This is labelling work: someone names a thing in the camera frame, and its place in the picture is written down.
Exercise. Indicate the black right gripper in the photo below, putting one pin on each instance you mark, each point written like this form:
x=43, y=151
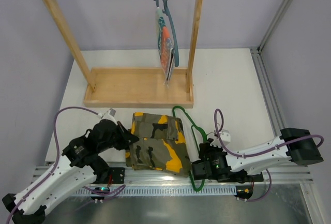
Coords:
x=205, y=152

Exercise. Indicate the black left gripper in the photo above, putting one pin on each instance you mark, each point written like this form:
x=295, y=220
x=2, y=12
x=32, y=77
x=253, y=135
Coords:
x=121, y=136

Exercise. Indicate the camouflage yellow green trousers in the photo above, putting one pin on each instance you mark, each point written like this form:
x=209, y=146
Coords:
x=161, y=145

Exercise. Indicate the green clothes hanger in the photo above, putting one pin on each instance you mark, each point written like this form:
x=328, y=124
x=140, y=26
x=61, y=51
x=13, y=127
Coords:
x=194, y=127

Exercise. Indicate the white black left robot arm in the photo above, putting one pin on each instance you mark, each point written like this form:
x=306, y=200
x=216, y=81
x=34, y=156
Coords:
x=78, y=165

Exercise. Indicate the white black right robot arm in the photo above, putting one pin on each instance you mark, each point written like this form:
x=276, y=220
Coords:
x=293, y=145

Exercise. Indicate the wooden clothes rack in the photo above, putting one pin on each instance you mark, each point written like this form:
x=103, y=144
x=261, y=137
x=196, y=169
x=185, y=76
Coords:
x=132, y=87

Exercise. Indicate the colourful printed cloth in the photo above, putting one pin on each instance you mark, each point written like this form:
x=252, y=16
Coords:
x=165, y=46

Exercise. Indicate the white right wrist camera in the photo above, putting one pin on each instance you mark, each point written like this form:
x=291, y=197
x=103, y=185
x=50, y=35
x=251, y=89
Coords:
x=225, y=136

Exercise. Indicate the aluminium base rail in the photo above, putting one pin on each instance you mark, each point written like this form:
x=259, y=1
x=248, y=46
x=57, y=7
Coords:
x=283, y=174

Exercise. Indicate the slotted grey cable duct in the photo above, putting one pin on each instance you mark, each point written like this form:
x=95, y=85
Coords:
x=179, y=190

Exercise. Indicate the aluminium corner frame profile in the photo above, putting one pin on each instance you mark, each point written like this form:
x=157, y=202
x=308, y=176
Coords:
x=271, y=102

